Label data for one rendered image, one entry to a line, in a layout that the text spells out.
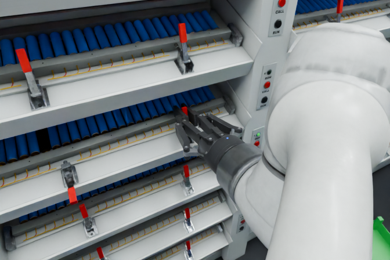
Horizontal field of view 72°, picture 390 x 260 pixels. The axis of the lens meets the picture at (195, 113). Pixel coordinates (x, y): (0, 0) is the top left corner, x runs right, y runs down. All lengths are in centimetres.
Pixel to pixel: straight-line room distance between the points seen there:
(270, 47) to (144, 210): 52
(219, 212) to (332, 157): 81
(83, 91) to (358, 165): 43
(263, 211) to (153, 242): 62
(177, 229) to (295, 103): 75
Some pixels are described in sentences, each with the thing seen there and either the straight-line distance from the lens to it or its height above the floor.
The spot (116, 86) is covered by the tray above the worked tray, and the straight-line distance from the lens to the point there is 51.
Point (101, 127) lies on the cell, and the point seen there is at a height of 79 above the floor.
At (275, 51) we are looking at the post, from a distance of 65.
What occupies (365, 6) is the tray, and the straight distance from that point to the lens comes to 97.
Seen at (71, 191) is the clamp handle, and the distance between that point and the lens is 58.
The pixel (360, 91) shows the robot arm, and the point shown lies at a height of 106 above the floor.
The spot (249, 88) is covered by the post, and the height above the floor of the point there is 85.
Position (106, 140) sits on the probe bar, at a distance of 63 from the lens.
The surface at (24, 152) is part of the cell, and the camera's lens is 66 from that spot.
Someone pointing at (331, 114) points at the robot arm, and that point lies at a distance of 24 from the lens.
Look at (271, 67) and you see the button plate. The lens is 66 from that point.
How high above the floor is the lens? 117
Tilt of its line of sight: 36 degrees down
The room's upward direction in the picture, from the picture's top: straight up
